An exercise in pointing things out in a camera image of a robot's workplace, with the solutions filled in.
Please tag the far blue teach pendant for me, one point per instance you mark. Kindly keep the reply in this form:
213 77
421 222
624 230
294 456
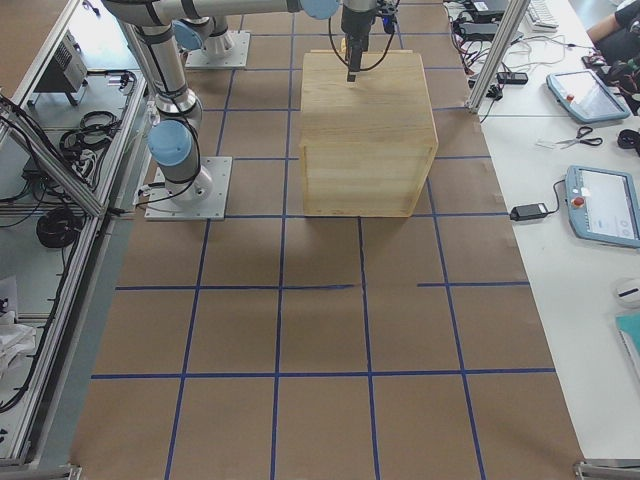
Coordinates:
585 97

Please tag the blue teach pendant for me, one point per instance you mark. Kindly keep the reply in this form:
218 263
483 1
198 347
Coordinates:
602 205
585 97

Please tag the wooden drawer cabinet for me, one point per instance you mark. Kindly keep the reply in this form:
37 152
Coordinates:
366 146

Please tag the black power adapter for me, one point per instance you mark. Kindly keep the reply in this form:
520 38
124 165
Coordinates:
527 212

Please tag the aluminium frame post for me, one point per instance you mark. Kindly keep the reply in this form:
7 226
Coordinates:
504 36

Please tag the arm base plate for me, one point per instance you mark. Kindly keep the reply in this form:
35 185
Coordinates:
237 59
205 198

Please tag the near blue teach pendant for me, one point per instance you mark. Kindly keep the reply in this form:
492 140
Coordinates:
602 205

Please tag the black handled scissors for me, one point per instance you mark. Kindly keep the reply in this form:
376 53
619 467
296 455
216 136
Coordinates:
582 136

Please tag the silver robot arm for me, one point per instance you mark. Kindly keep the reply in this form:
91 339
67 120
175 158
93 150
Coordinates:
206 34
153 23

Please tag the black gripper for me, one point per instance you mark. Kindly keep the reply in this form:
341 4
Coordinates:
355 24

